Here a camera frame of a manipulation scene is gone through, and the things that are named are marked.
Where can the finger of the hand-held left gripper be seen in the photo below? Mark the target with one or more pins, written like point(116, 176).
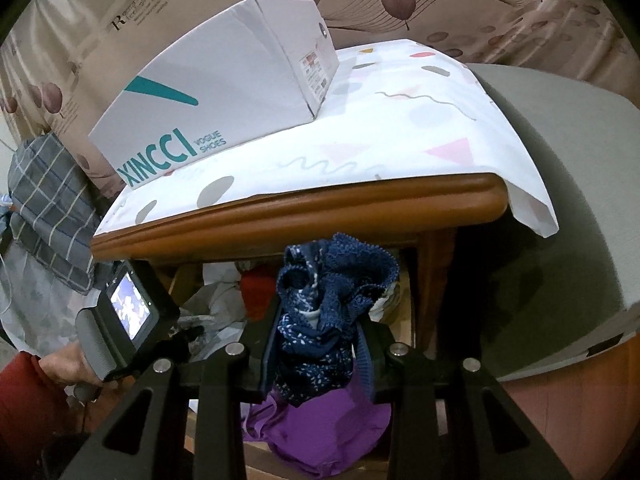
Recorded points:
point(187, 336)

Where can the brown wooden nightstand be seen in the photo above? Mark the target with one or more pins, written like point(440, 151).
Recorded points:
point(300, 215)

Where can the person's left hand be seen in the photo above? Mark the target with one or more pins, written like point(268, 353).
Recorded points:
point(57, 365)

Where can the purple underwear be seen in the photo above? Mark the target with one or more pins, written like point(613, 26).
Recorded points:
point(330, 430)

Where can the grey mattress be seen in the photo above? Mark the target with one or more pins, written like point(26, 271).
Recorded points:
point(565, 185)

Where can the pale pink printed underwear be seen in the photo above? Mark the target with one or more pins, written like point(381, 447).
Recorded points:
point(205, 325)

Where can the white folded underwear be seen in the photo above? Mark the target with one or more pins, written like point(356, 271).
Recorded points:
point(220, 279)

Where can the dark blue lace underwear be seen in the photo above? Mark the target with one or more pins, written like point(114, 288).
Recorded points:
point(320, 310)

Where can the wooden drawer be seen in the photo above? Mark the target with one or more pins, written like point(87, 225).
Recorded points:
point(411, 310)

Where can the dotted pink pillow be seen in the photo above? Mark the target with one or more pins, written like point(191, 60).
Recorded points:
point(450, 0)

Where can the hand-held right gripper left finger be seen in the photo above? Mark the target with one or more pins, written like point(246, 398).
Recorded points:
point(267, 360)

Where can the white shoe box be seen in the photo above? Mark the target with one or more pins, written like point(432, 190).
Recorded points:
point(210, 85)

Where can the grey plaid cloth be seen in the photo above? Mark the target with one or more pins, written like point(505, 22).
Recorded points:
point(50, 200)

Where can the red underwear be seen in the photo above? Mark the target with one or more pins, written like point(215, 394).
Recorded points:
point(255, 292)

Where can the white patterned tablecloth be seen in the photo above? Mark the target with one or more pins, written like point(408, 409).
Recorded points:
point(380, 135)

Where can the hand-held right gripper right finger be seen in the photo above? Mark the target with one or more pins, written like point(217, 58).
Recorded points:
point(366, 360)

